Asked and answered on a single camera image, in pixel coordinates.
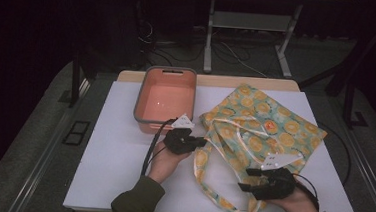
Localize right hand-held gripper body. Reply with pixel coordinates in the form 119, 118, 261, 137
253, 151, 299, 204

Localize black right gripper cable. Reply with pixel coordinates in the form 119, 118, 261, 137
289, 120, 357, 212

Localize orange slice print tote bag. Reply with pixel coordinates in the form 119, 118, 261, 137
190, 80, 332, 212

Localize orange plastic basket grey rim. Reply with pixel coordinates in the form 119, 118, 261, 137
131, 63, 199, 138

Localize aluminium floor rail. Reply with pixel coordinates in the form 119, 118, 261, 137
7, 73, 93, 212
331, 118, 376, 212

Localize black floor cables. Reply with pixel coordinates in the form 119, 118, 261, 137
134, 17, 207, 70

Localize white foam board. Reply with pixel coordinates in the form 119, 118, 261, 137
63, 76, 367, 212

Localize person's right hand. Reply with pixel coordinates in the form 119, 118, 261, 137
268, 183, 321, 212

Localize black stand leg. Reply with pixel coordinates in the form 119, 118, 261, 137
68, 42, 98, 110

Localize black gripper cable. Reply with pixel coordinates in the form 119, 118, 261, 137
140, 115, 178, 179
289, 120, 357, 212

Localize black angled stand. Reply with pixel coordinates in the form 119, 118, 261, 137
295, 5, 376, 131

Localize white floor cable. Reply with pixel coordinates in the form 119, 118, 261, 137
217, 41, 270, 78

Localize grey metal stand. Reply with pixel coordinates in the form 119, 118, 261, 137
202, 0, 303, 81

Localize black floor socket frame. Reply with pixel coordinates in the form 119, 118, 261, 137
61, 119, 92, 147

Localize person's left hand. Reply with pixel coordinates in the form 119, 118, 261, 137
147, 139, 191, 186

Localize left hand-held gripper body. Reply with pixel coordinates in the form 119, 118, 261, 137
162, 112, 196, 155

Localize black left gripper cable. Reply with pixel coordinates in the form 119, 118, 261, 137
140, 115, 178, 179

